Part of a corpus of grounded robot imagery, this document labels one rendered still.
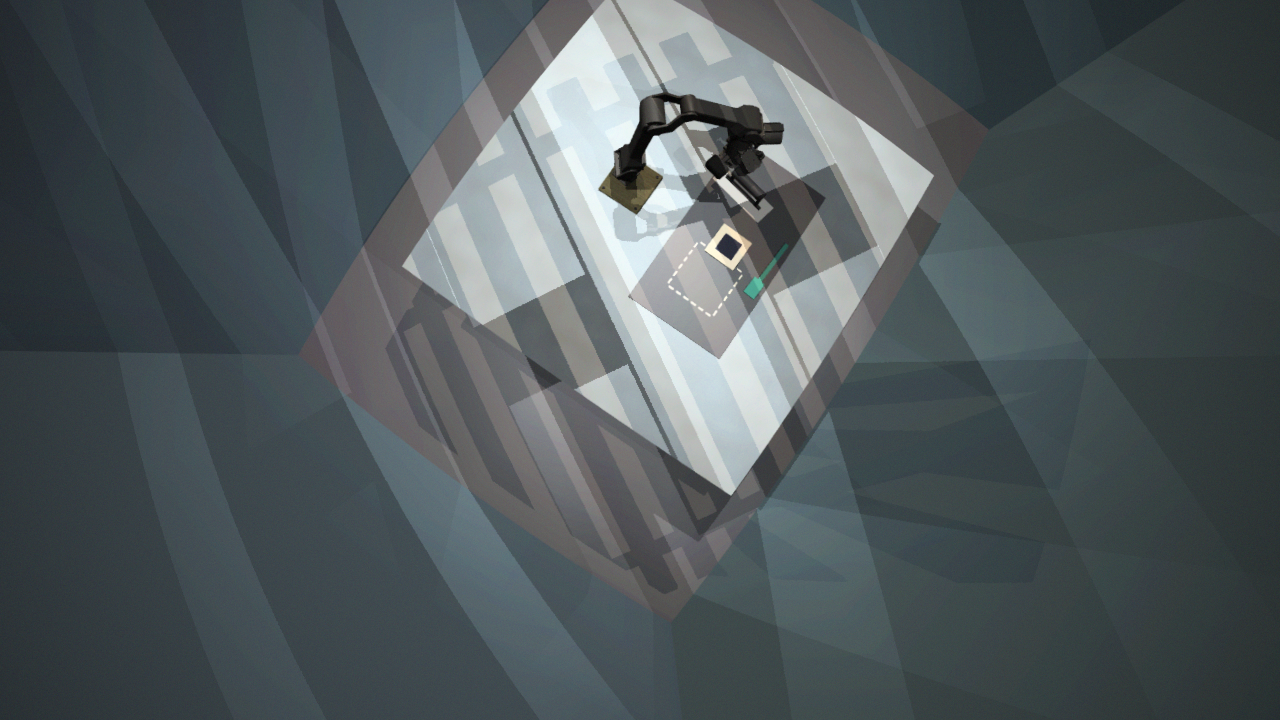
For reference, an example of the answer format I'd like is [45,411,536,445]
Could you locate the beige square tile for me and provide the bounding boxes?
[705,225,751,272]

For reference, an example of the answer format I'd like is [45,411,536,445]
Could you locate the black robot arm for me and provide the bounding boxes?
[612,92,785,186]

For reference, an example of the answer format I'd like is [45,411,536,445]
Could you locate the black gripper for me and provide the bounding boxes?
[705,138,762,179]

